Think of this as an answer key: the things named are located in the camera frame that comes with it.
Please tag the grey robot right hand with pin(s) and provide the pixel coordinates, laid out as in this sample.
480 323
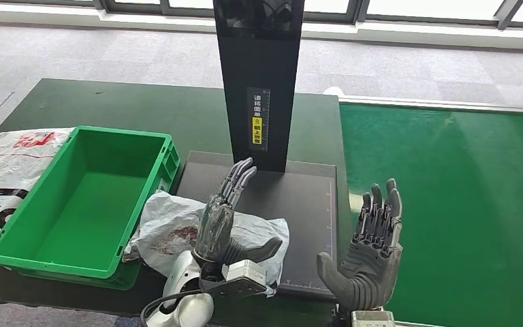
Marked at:
369 271

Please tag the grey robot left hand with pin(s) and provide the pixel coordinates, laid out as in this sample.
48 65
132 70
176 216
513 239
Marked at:
214 230

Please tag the white parcel with red print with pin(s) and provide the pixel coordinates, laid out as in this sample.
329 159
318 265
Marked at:
166 225

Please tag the black inbound scanner machine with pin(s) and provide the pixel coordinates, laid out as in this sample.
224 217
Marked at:
297 203

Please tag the green conveyor belt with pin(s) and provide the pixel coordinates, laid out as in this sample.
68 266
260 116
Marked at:
446 203

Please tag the white conveyor end cap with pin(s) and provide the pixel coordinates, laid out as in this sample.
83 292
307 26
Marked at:
333 91

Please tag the yellow and black label sticker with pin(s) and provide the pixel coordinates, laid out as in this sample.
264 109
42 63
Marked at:
258 128

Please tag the green plastic crate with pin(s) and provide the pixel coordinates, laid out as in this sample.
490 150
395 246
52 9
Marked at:
85 203

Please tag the large white printed bag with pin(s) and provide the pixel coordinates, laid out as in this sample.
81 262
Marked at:
4 171

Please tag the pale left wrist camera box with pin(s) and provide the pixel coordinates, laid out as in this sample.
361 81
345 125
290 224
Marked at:
243 273

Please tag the dark window frame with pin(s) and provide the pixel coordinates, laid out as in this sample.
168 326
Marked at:
360 9

